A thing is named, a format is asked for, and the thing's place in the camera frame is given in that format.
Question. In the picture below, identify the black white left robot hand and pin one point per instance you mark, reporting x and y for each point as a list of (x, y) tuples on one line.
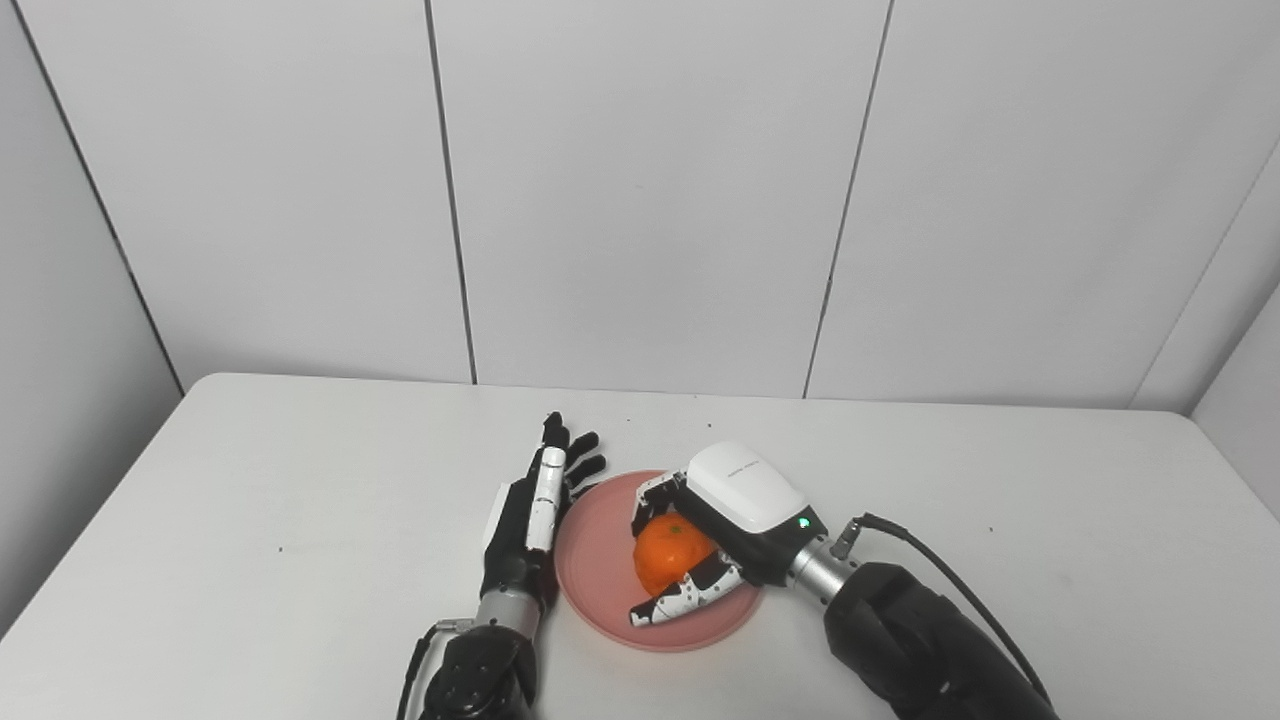
[(510, 550)]

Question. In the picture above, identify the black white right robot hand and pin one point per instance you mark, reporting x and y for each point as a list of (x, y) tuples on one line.
[(745, 490)]

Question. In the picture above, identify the pink round plate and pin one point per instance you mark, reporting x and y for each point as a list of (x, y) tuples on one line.
[(595, 560)]

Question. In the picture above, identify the orange fruit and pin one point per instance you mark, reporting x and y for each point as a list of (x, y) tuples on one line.
[(668, 555)]

